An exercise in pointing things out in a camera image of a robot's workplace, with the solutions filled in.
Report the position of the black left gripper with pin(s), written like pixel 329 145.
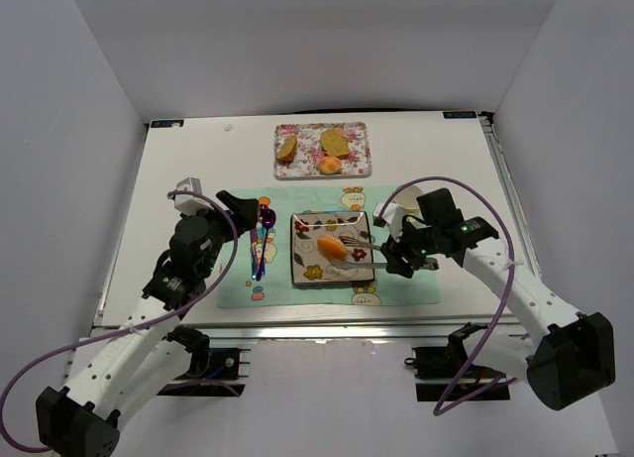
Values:
pixel 243 211

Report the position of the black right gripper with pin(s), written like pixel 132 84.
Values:
pixel 403 252

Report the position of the orange oval bread roll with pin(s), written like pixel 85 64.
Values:
pixel 332 248

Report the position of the metal serving tongs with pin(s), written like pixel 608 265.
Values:
pixel 366 264

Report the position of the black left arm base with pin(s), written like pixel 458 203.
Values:
pixel 207 361

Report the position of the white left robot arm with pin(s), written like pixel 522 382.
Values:
pixel 85 416

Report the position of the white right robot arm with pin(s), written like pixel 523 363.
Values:
pixel 566 356

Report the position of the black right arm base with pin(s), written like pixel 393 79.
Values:
pixel 436 364

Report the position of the brown bread slice left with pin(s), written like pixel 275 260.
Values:
pixel 286 152

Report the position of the round scored bread bun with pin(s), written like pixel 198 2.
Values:
pixel 330 165

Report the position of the large brown bread slice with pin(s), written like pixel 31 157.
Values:
pixel 335 144

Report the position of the iridescent purple knife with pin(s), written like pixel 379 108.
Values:
pixel 253 235

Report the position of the iridescent purple spoon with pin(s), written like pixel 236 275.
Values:
pixel 268 221

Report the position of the pale yellow mug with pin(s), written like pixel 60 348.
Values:
pixel 407 199

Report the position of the floral rectangular tray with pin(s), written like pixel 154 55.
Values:
pixel 309 151

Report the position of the square floral plate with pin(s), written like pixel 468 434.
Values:
pixel 309 267

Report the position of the blue label sticker right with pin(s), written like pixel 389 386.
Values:
pixel 459 114

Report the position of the blue label sticker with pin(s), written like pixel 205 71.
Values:
pixel 167 123
pixel 459 114

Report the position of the blue label sticker left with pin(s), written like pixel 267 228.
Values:
pixel 167 123

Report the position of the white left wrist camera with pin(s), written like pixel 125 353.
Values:
pixel 185 203

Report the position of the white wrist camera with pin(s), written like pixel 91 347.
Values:
pixel 185 203
pixel 390 216

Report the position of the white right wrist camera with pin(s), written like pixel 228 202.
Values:
pixel 390 216

